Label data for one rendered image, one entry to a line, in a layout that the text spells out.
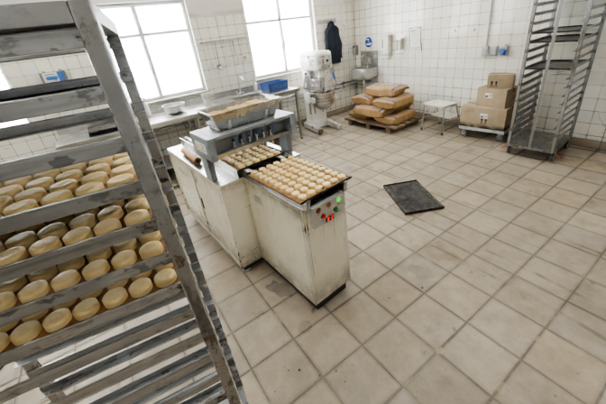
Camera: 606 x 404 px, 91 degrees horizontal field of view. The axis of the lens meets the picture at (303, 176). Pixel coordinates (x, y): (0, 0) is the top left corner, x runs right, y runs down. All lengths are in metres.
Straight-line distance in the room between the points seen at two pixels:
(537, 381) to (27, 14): 2.31
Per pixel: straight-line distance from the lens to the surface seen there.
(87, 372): 1.58
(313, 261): 1.93
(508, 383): 2.14
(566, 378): 2.27
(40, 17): 0.61
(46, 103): 0.65
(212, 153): 2.07
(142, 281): 0.86
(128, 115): 0.61
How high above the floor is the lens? 1.74
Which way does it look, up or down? 26 degrees down
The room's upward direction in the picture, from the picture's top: 8 degrees counter-clockwise
